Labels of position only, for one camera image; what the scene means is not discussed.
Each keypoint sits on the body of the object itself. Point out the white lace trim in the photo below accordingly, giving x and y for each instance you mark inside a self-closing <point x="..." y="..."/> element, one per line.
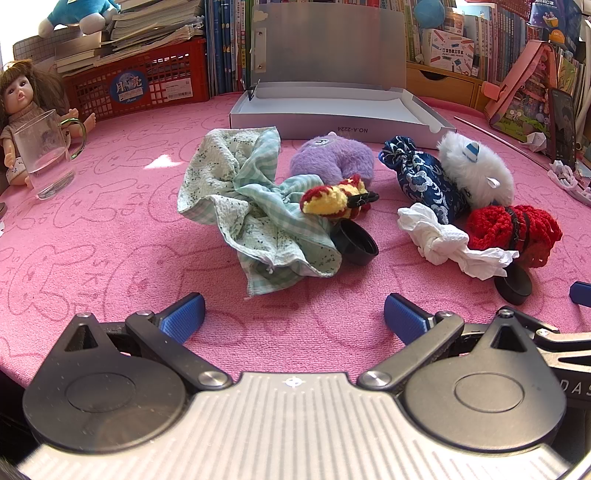
<point x="570" y="182"/>

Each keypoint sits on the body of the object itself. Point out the white tissue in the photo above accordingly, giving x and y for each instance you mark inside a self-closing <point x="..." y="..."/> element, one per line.
<point x="443" y="235"/>

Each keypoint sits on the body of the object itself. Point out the green checked cloth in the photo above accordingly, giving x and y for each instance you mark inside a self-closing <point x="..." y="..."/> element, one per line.
<point x="221" y="184"/>

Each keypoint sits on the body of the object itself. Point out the black round cap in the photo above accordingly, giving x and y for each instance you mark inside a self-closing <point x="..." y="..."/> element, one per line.
<point x="515" y="288"/>

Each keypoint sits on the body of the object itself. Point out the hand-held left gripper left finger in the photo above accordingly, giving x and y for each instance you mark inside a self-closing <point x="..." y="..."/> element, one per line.
<point x="184" y="316"/>

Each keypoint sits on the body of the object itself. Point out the blue white plush toy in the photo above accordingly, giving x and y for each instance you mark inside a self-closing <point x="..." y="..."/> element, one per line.
<point x="78" y="9"/>

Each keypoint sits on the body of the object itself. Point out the grey hinged-lid box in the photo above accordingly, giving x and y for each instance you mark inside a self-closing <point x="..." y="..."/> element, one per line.
<point x="323" y="46"/>

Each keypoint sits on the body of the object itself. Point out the row of upright colourful books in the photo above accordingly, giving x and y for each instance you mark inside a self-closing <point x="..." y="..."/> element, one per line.
<point x="503" y="41"/>

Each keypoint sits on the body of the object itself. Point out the yellow red crochet piece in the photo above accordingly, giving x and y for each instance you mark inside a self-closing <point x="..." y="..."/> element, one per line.
<point x="328" y="198"/>

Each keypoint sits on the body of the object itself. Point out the crumpled white paper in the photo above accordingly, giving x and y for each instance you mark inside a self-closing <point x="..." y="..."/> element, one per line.
<point x="537" y="141"/>

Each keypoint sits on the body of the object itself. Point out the row of blue books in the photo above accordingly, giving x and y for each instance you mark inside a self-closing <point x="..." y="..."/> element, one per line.
<point x="226" y="46"/>

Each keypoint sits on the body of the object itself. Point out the white printed carton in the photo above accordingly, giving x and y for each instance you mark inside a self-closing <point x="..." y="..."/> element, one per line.
<point x="450" y="53"/>

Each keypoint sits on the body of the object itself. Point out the black lens attachment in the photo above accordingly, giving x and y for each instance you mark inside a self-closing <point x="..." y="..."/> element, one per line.
<point x="358" y="244"/>

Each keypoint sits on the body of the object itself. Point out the wooden drawer organiser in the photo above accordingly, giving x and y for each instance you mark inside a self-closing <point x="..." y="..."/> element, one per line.
<point x="443" y="87"/>

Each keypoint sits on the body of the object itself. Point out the thin metal rod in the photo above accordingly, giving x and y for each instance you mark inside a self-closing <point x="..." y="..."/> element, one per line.
<point x="503" y="138"/>

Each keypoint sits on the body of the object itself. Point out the grey grid board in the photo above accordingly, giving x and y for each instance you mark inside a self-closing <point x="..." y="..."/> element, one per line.
<point x="37" y="46"/>

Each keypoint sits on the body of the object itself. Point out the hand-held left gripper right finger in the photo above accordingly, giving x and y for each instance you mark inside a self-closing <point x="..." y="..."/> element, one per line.
<point x="404" y="318"/>

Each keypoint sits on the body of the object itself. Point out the pink printed bag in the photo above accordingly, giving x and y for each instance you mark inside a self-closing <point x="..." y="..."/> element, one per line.
<point x="526" y="92"/>

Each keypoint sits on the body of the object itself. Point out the purple plush toy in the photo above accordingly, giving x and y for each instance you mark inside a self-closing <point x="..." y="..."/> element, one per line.
<point x="332" y="157"/>

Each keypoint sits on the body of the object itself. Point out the messy stack of books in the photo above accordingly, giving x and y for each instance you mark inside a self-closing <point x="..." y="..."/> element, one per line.
<point x="147" y="23"/>

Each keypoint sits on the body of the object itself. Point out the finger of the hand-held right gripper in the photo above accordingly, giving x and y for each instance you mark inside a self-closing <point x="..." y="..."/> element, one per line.
<point x="549" y="337"/>
<point x="581" y="293"/>

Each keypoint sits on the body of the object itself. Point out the red plastic crate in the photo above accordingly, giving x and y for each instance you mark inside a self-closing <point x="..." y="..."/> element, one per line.
<point x="92" y="92"/>

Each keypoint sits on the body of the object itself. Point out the brown-haired doll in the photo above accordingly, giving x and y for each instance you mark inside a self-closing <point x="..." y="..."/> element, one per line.
<point x="23" y="90"/>

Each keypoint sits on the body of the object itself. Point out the dark blue printed box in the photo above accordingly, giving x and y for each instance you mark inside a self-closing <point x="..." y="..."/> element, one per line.
<point x="554" y="18"/>

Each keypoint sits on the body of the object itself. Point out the white fluffy plush toy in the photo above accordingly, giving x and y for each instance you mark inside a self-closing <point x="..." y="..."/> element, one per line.
<point x="475" y="170"/>

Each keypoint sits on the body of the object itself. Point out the blue round plush ball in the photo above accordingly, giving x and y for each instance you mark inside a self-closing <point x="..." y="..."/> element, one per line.
<point x="429" y="11"/>

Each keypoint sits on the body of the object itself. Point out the clear glass mug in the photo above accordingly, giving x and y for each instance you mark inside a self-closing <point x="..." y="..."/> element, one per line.
<point x="41" y="152"/>

